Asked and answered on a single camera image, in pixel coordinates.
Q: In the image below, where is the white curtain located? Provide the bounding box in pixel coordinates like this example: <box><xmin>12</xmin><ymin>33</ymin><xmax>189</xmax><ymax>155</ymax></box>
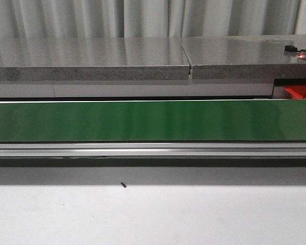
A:
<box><xmin>0</xmin><ymin>1</ymin><xmax>306</xmax><ymax>38</ymax></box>

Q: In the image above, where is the aluminium conveyor frame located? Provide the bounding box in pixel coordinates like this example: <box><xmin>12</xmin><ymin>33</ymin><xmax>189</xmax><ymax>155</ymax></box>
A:
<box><xmin>0</xmin><ymin>142</ymin><xmax>306</xmax><ymax>158</ymax></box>

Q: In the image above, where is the green conveyor belt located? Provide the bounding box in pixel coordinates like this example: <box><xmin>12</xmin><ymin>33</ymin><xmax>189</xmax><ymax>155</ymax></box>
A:
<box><xmin>0</xmin><ymin>100</ymin><xmax>306</xmax><ymax>142</ymax></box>

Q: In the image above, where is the black sensor box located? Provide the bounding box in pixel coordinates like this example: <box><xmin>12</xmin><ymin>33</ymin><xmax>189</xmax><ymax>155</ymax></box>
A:
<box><xmin>285</xmin><ymin>45</ymin><xmax>298</xmax><ymax>52</ymax></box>

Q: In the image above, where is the grey stone counter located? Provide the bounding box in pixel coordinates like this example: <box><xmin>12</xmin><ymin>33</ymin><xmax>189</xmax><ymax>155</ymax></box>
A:
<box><xmin>0</xmin><ymin>35</ymin><xmax>306</xmax><ymax>81</ymax></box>

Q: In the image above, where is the red plastic bin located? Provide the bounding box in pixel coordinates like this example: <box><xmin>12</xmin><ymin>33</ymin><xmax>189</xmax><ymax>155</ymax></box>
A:
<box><xmin>285</xmin><ymin>85</ymin><xmax>306</xmax><ymax>100</ymax></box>

